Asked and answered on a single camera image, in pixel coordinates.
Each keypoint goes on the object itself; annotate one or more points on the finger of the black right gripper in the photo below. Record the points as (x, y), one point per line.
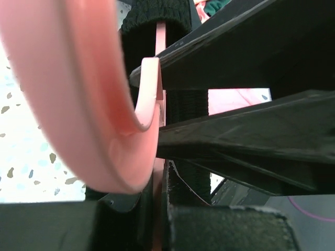
(253, 44)
(283, 147)

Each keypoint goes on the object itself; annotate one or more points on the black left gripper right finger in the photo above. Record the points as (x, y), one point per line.
(190, 223)

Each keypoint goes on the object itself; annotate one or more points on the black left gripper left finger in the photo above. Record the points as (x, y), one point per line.
(115, 222)

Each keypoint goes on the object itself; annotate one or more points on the black shorts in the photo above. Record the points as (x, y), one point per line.
(138, 35)

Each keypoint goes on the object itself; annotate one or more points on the pink hanger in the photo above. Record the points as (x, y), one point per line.
(67, 57)

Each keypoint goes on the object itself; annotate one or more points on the folded pink cloth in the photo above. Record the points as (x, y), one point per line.
(222, 100)

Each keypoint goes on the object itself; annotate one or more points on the green garment in basket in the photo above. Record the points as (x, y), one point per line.
(213, 6)

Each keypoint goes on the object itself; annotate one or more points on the pink garment in basket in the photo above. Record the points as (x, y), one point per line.
(200, 8)

